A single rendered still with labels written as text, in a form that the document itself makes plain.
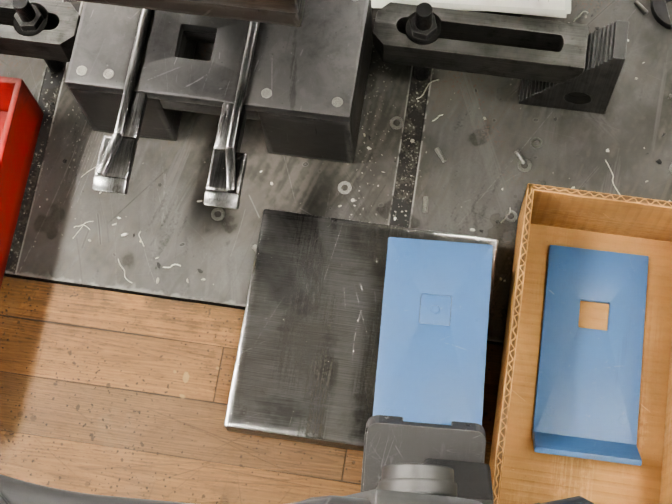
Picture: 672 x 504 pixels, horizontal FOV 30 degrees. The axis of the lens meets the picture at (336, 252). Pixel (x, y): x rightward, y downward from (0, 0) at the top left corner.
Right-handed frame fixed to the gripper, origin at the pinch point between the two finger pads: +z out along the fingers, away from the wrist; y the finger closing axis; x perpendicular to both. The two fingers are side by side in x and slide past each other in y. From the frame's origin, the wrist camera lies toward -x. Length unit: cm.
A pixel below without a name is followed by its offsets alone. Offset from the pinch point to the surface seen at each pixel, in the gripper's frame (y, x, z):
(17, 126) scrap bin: 16.9, 30.6, 14.0
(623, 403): 1.5, -13.6, 9.1
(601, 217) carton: 13.6, -11.3, 13.1
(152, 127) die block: 17.2, 21.4, 16.9
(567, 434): -0.7, -9.8, 7.9
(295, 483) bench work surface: -5.3, 8.4, 6.4
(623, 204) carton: 15.0, -12.3, 10.5
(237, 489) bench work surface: -6.0, 12.3, 6.1
